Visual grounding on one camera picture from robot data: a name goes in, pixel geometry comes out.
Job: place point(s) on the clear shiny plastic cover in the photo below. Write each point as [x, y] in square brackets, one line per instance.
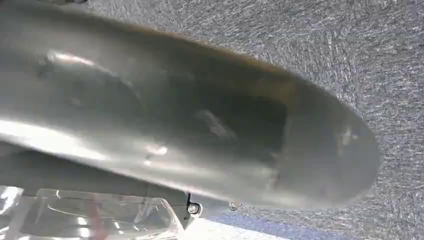
[99, 215]

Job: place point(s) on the blue floor strip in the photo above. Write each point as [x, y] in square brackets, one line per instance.
[275, 228]

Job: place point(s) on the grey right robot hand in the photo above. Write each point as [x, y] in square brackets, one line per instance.
[185, 119]

